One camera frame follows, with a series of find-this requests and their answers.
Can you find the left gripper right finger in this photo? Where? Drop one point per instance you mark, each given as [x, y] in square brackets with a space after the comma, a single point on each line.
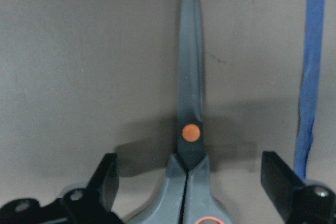
[282, 186]

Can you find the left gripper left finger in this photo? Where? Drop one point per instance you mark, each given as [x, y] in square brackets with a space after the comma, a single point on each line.
[102, 188]

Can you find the grey orange scissors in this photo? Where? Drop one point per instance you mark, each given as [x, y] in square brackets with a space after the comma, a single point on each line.
[185, 195]

